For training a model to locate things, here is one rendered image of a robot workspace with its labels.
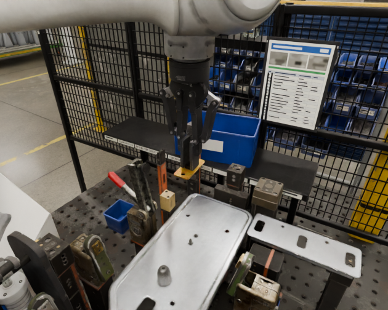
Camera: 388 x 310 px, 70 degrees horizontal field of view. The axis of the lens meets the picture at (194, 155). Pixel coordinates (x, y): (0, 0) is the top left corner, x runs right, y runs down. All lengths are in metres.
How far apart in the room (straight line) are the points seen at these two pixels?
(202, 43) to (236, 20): 0.20
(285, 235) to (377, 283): 0.50
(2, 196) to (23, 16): 0.86
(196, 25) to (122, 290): 0.59
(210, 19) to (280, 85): 0.77
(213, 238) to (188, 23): 0.61
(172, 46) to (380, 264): 1.11
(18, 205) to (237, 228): 0.71
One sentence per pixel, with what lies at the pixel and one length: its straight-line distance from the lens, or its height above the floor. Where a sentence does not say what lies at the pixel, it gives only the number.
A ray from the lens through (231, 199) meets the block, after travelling 0.97.
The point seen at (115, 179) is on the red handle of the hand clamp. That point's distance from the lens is 0.81.
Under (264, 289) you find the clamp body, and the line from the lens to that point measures 0.68.
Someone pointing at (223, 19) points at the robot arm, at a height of 1.57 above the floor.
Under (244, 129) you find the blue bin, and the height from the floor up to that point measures 1.10.
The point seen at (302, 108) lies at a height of 1.23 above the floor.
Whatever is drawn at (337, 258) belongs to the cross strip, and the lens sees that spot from 0.84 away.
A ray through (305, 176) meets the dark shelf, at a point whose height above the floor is 1.03.
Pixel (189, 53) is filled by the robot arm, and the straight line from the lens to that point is 0.48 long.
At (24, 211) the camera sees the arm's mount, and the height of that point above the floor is 0.98.
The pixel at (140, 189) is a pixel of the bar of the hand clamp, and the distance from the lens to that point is 0.74.
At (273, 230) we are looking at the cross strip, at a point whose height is 1.00.
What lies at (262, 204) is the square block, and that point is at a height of 1.01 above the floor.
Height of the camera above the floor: 1.60
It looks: 32 degrees down
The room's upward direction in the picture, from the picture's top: straight up
